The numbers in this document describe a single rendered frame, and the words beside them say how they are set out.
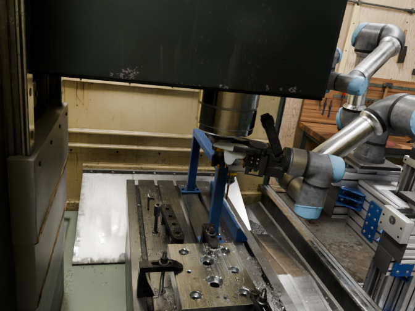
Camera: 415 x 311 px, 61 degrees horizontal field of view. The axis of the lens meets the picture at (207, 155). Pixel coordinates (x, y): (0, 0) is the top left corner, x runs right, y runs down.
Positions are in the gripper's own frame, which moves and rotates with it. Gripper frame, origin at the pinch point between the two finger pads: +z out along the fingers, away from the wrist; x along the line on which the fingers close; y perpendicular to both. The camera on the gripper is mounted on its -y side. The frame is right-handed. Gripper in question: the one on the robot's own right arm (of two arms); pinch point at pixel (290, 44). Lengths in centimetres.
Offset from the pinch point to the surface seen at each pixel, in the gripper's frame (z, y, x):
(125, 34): 76, 2, -12
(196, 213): 15, 76, 22
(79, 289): 62, 104, 35
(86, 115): 32, 49, 94
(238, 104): 49, 15, -22
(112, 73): 77, 10, -11
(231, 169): 23, 45, -1
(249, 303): 47, 67, -35
